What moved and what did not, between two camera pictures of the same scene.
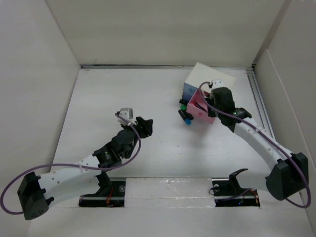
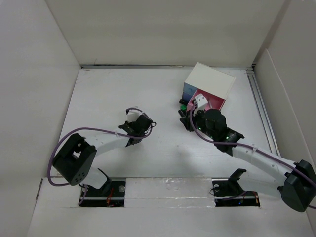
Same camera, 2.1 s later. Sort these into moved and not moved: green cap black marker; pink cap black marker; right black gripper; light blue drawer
Moved: right black gripper
Not moved: green cap black marker; pink cap black marker; light blue drawer
